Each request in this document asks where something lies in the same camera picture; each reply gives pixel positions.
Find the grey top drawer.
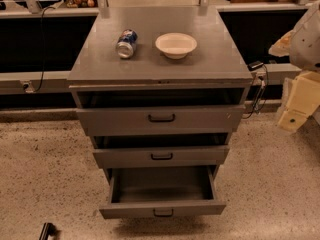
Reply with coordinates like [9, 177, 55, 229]
[76, 99, 244, 136]

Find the black cable right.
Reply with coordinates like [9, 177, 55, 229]
[242, 63, 270, 120]

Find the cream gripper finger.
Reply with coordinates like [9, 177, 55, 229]
[277, 110, 307, 133]

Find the white bowl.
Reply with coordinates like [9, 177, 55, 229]
[155, 33, 197, 59]

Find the black object on floor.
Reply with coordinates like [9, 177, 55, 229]
[39, 222, 57, 240]

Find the black power adapter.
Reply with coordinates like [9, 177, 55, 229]
[247, 61, 264, 71]

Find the grey drawer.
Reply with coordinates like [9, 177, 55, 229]
[100, 166, 226, 219]
[93, 137, 229, 169]
[76, 99, 244, 136]

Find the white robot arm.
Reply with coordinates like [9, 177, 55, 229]
[268, 1, 320, 132]

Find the grey bottom drawer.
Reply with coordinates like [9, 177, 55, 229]
[100, 166, 226, 219]

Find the black cable left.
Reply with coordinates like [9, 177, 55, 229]
[33, 5, 57, 93]

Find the black cable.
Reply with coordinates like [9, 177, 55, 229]
[33, 5, 57, 93]
[242, 63, 270, 120]

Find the grey metal rail frame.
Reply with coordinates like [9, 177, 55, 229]
[0, 0, 318, 94]

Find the grey middle drawer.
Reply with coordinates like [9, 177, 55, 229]
[93, 137, 229, 169]

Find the blue soda can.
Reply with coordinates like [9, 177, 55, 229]
[116, 29, 138, 59]

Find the grey drawer cabinet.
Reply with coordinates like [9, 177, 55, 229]
[67, 5, 254, 182]

